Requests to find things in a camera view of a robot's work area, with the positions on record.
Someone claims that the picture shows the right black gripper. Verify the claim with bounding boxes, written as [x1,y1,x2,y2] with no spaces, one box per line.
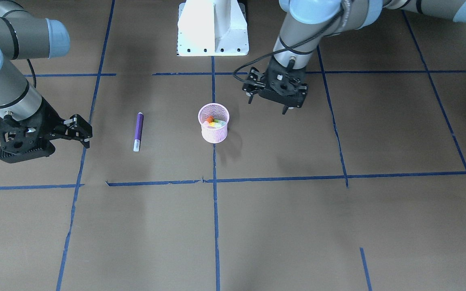
[0,99,93,163]

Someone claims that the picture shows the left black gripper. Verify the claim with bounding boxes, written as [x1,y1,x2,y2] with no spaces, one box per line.
[242,57,308,115]

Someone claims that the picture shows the purple highlighter pen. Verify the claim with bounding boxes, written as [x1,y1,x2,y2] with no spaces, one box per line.
[133,112,144,152]

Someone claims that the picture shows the yellow highlighter pen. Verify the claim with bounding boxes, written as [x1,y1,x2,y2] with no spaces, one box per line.
[207,122,224,129]

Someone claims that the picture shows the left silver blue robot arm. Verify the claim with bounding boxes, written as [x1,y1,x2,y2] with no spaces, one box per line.
[242,0,466,114]

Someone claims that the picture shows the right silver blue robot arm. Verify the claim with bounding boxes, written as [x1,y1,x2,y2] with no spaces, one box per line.
[0,0,93,163]

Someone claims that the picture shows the pink mesh pen holder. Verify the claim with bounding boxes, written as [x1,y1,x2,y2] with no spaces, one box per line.
[197,103,230,143]

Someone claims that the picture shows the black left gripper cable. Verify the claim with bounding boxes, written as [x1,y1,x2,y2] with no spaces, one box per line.
[232,8,345,83]

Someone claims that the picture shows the white pillar mount base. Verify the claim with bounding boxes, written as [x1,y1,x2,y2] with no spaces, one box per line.
[176,0,250,57]

